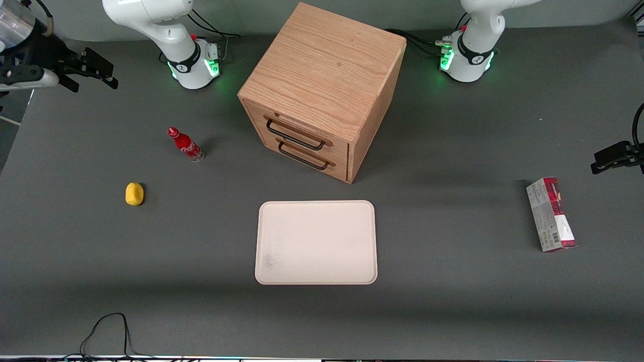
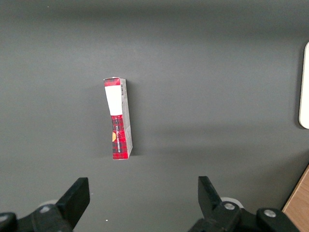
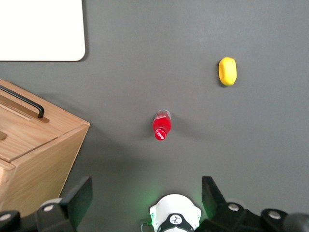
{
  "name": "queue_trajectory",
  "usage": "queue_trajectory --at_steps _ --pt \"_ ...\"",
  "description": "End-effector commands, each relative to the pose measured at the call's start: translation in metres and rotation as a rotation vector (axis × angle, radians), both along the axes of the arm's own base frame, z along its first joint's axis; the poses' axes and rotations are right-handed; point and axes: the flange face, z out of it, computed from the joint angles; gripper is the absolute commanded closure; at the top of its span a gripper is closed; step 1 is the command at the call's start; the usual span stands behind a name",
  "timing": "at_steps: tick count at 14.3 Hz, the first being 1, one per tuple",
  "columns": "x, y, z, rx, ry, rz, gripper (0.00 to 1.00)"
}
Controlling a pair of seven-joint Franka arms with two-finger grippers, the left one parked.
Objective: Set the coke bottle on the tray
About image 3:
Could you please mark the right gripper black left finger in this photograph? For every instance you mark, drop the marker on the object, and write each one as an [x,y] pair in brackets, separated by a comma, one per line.
[72,207]

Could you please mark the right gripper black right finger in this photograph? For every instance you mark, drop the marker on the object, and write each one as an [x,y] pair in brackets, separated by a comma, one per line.
[217,207]

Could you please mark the red coke bottle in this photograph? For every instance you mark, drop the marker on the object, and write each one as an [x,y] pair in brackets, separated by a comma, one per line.
[162,124]

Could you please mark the beige plastic tray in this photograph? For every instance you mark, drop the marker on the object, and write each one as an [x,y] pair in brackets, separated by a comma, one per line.
[41,26]

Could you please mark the oak wooden drawer cabinet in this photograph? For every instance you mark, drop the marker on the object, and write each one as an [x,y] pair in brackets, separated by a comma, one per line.
[43,164]

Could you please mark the wooden drawer front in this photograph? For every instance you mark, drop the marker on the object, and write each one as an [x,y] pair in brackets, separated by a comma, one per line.
[24,136]
[9,102]

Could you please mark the yellow lemon toy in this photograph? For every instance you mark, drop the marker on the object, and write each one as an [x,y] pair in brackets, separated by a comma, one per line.
[227,71]

